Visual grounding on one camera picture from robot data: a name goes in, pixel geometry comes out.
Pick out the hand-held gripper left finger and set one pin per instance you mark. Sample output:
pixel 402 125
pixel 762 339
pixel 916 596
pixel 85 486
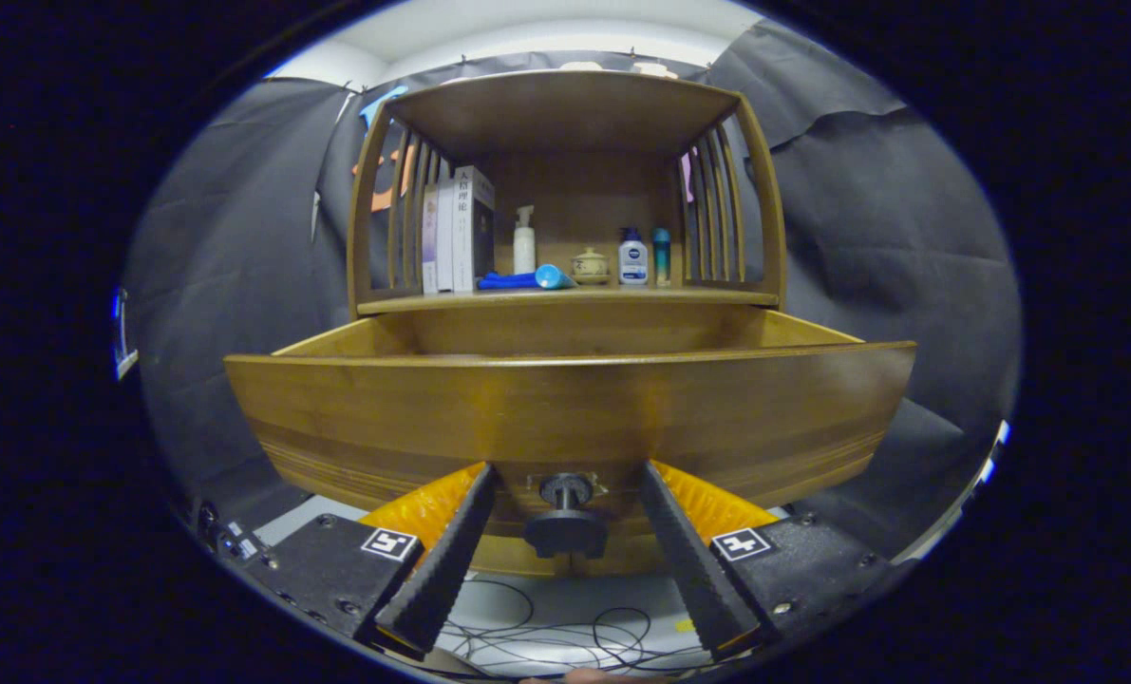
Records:
pixel 451 570

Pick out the black box with stickers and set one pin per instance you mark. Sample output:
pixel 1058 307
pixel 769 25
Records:
pixel 242 541

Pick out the black round device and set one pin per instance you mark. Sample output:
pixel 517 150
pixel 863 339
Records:
pixel 207 524

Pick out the thin purple book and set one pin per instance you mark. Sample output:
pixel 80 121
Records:
pixel 429 237

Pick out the blue cloth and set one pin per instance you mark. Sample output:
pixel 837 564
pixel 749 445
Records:
pixel 508 281

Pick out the teal bottle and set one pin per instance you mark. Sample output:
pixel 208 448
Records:
pixel 661 256

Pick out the beige lidded teacup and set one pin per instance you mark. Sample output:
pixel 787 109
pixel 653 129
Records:
pixel 590 267

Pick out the white lotion bottle blue cap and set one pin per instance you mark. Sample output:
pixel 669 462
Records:
pixel 633 263

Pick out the wooden drawer with black knob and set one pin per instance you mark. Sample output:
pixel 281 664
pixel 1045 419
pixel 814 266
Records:
pixel 574 408

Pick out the white wall shelf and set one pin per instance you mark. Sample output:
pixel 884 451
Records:
pixel 128 364

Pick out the thin white book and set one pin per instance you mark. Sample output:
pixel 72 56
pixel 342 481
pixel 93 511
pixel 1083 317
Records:
pixel 445 237

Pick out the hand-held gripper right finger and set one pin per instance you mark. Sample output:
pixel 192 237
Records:
pixel 693 570

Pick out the wooden cabinet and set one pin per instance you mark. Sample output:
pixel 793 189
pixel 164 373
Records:
pixel 565 114

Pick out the white book with dark cover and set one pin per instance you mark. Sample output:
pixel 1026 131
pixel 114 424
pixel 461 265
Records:
pixel 463 237

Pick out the white pump bottle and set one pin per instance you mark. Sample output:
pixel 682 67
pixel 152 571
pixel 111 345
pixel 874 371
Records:
pixel 524 252

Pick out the blue and white tube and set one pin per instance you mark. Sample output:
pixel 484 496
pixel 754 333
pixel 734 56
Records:
pixel 554 276

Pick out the wooden countertop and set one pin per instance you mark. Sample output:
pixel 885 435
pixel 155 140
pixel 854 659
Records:
pixel 574 297

